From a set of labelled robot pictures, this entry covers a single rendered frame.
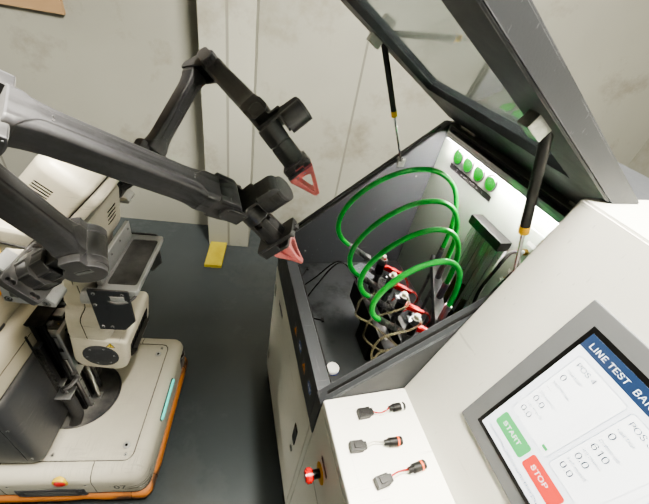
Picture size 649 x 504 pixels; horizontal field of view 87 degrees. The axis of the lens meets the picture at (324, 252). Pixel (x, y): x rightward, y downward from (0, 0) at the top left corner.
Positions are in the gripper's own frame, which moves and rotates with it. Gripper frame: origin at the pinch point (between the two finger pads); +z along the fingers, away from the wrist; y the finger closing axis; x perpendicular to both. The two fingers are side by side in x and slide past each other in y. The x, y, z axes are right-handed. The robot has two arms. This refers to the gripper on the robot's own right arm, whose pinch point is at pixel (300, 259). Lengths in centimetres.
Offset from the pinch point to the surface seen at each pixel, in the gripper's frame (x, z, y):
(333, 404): -22.9, 25.9, -8.7
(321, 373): -13.1, 26.2, -12.7
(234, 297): 96, 60, -114
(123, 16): 171, -95, -68
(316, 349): -5.8, 25.1, -13.8
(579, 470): -44, 30, 34
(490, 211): 23, 33, 44
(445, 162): 51, 26, 40
